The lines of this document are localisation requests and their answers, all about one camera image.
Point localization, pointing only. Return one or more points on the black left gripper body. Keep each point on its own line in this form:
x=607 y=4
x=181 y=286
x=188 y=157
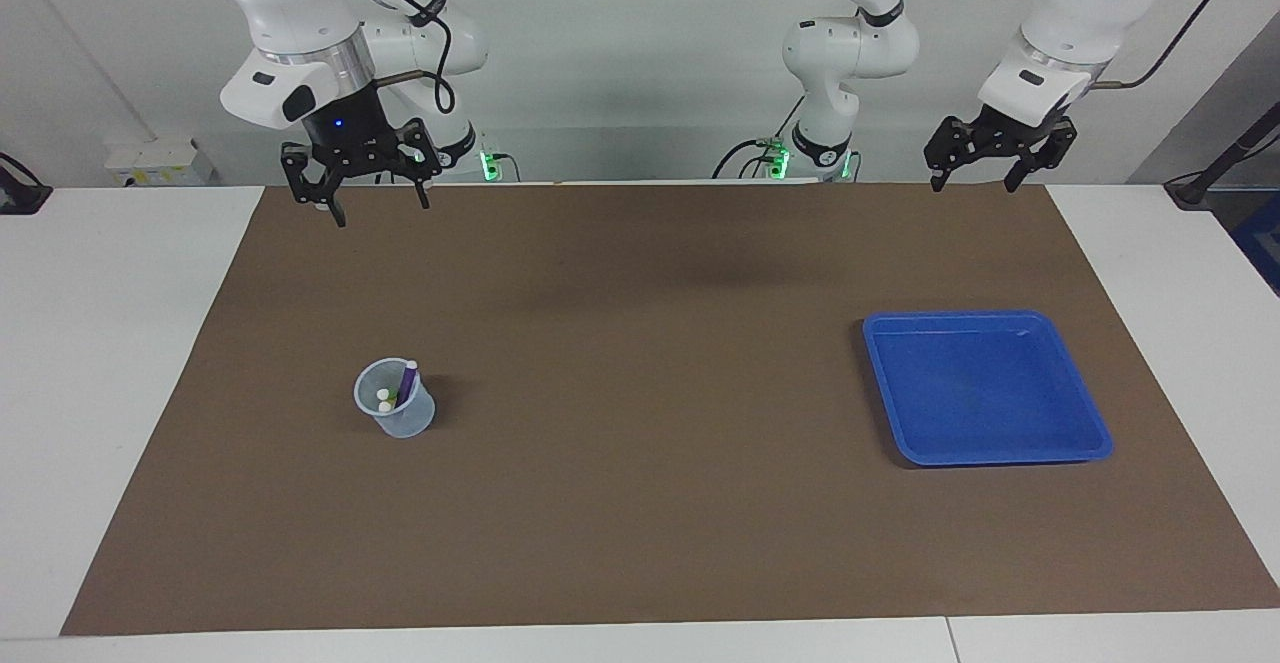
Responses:
x=1005 y=128

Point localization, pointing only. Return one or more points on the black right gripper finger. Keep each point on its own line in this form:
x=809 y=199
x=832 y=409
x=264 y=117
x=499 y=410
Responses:
x=420 y=158
x=310 y=183

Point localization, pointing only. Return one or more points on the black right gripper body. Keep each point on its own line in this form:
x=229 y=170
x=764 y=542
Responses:
x=350 y=133

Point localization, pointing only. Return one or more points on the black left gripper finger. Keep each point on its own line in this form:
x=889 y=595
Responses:
x=1045 y=153
x=950 y=148

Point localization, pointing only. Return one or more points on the purple marker pen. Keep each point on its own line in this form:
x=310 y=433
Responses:
x=407 y=383

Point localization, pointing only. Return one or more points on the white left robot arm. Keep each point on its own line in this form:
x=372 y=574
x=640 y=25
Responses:
x=1080 y=3

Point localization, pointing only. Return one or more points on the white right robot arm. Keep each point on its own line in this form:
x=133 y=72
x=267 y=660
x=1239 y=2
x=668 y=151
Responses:
x=300 y=3

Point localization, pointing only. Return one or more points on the white cardboard box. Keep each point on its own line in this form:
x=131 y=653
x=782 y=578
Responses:
x=160 y=163

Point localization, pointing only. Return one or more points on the black stand pole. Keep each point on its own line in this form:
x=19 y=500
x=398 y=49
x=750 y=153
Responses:
x=1240 y=148

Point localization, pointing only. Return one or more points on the blue crate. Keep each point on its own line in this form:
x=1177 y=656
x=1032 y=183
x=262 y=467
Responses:
x=1265 y=243

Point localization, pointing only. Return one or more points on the blue plastic tray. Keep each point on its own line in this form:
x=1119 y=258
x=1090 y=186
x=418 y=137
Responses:
x=950 y=393

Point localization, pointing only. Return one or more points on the translucent plastic cup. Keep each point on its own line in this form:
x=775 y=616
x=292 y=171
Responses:
x=405 y=423

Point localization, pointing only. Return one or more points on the brown table mat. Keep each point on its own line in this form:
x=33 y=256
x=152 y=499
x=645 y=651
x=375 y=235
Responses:
x=640 y=493

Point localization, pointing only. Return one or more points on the black clamp mount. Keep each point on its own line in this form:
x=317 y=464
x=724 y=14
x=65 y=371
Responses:
x=20 y=198

